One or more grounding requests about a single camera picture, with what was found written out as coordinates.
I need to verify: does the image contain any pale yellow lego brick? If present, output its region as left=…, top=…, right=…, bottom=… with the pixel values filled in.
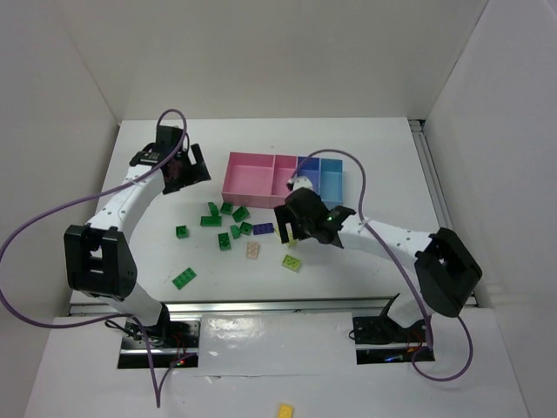
left=274, top=225, right=299, bottom=248

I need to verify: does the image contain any purple lego brick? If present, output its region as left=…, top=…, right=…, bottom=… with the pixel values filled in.
left=252, top=223, right=274, bottom=235

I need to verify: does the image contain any lime lego brick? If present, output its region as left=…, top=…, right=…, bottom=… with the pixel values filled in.
left=281, top=254, right=302, bottom=272

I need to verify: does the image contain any beige lego brick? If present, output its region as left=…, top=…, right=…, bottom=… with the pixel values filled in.
left=246, top=241, right=259, bottom=260

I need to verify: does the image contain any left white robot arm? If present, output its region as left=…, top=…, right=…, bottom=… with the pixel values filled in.
left=64, top=125, right=211, bottom=327

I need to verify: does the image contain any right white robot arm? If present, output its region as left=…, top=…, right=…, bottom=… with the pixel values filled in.
left=274, top=188, right=482, bottom=328

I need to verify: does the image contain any green lego brick centre right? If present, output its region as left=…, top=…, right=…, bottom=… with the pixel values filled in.
left=239, top=221, right=252, bottom=236

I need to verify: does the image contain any purple blue container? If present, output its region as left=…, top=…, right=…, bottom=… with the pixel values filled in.
left=296, top=156, right=320, bottom=194

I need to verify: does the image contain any small pink container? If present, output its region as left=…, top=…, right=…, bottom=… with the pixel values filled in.
left=270, top=154, right=298, bottom=208

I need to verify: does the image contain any large pink container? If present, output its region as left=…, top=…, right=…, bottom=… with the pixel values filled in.
left=221, top=152, right=275, bottom=208

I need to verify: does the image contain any green lego brick upper right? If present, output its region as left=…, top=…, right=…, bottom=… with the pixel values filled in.
left=232, top=206, right=250, bottom=223

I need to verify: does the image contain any small green lego brick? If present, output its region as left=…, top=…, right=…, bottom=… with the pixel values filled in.
left=230, top=225, right=241, bottom=239

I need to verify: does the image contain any green lego brick far left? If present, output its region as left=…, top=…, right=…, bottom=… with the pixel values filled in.
left=175, top=225, right=189, bottom=239

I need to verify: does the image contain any green lego brick lower centre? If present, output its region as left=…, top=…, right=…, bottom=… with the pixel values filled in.
left=218, top=233, right=232, bottom=251

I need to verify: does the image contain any green lego brick bottom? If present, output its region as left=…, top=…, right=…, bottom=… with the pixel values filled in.
left=171, top=267, right=197, bottom=290

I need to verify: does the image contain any yellow lego brick foreground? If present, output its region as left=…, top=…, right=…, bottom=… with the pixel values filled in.
left=277, top=404, right=294, bottom=418

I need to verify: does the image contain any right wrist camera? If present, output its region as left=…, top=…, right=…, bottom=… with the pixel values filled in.
left=286, top=176, right=313, bottom=192

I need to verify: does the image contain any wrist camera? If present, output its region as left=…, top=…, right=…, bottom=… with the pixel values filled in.
left=130, top=151, right=164, bottom=167
left=286, top=176, right=313, bottom=192

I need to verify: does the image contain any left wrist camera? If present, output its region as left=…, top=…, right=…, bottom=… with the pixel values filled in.
left=130, top=151, right=164, bottom=167

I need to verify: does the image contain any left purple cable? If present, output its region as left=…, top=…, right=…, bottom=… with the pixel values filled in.
left=0, top=109, right=190, bottom=409

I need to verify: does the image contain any aluminium rail front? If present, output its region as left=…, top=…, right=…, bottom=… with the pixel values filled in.
left=69, top=295, right=401, bottom=317

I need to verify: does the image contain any aluminium rail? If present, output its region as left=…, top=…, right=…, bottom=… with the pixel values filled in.
left=409, top=120, right=483, bottom=318
left=69, top=295, right=401, bottom=317

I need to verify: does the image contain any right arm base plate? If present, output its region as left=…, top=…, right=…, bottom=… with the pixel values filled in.
left=348, top=316, right=434, bottom=365

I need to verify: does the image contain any aluminium rail right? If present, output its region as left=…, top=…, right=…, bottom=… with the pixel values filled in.
left=409, top=120, right=483, bottom=318

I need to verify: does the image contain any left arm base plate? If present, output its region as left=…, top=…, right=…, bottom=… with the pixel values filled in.
left=117, top=320, right=200, bottom=369

